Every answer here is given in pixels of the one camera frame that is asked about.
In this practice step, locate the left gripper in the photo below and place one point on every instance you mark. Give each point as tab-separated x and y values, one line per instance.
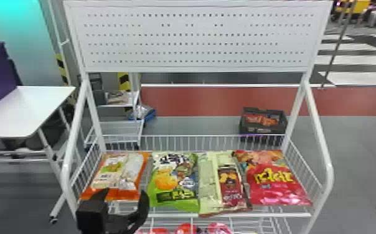
117	226

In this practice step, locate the orange snack packet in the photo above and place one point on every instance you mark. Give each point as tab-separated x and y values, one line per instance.
121	173

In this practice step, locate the red snack packet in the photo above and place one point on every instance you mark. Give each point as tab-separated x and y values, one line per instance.
273	183
220	228
185	229

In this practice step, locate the pale green snack packet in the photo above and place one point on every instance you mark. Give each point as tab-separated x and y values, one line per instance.
222	186

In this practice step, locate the white side table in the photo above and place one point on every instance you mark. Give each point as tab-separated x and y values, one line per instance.
21	109

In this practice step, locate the black basket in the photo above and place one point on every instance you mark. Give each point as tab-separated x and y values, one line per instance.
262	122

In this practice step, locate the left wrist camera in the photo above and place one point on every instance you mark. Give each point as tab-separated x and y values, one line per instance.
91	218

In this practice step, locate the yellow black striped post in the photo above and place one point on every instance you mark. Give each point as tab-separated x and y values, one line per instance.
124	81
62	68

